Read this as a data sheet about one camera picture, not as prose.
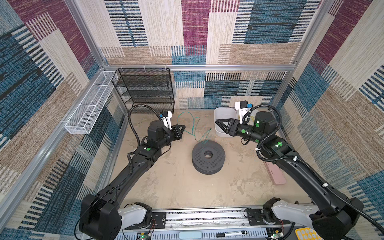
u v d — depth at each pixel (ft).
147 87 3.55
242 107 1.94
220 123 2.20
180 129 2.24
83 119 2.29
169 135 2.19
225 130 1.98
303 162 1.48
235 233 2.29
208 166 2.82
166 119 2.30
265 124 1.63
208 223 2.40
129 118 2.06
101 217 1.26
